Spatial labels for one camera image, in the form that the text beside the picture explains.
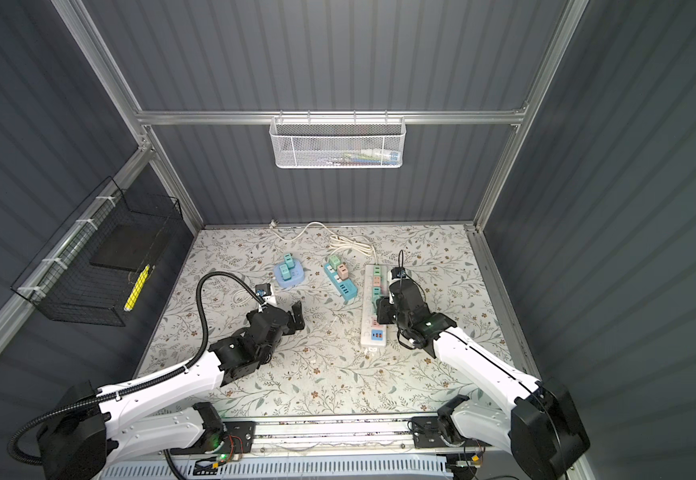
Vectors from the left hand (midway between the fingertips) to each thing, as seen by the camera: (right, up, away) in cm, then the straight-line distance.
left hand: (287, 307), depth 82 cm
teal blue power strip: (+15, +3, +17) cm, 23 cm away
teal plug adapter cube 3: (-4, +8, +17) cm, 19 cm away
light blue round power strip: (-1, +8, +20) cm, 22 cm away
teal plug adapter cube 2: (-4, +12, +20) cm, 24 cm away
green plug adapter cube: (+26, +9, +17) cm, 32 cm away
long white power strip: (+24, -9, +7) cm, 27 cm away
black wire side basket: (-45, +11, -10) cm, 48 cm away
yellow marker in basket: (-33, +6, -12) cm, 36 cm away
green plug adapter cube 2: (+12, +12, +18) cm, 25 cm away
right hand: (+27, +1, +2) cm, 27 cm away
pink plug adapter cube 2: (+15, +9, +17) cm, 24 cm away
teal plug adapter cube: (+26, +2, +12) cm, 28 cm away
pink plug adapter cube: (+26, +6, +14) cm, 30 cm away
